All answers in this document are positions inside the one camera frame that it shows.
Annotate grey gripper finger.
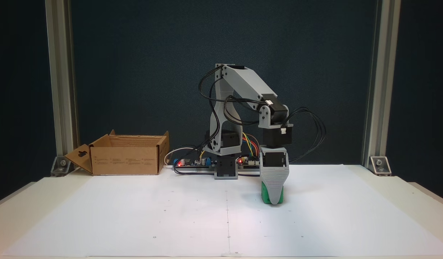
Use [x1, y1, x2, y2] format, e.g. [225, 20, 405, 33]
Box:
[260, 167, 290, 205]

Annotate green dice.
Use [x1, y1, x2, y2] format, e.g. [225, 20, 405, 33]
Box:
[261, 181, 284, 204]

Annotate circuit board with blue parts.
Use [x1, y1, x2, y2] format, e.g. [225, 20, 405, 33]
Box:
[172, 156, 213, 169]

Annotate large white paper sheet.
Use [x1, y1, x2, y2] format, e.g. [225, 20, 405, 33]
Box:
[2, 164, 443, 258]

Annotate brown cardboard box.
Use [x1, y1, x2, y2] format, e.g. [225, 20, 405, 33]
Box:
[64, 129, 170, 176]

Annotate circuit board with jumper wires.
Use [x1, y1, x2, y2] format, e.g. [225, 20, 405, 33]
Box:
[238, 156, 261, 169]

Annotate coloured jumper wire bundle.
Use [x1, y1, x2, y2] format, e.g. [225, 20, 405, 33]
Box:
[242, 132, 261, 159]

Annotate black gripper cable bundle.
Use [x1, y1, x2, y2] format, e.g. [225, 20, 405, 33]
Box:
[287, 107, 327, 163]

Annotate black elbow cable bundle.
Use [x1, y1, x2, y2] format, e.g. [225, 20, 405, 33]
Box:
[198, 65, 265, 126]

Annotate white cable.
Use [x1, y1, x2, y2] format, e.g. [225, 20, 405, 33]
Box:
[164, 147, 197, 167]

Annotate metal corner bracket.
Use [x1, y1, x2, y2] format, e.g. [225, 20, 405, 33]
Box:
[369, 156, 392, 176]
[51, 155, 73, 177]

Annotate aluminium frame post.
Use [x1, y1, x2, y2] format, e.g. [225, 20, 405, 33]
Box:
[362, 0, 402, 169]
[45, 0, 80, 169]

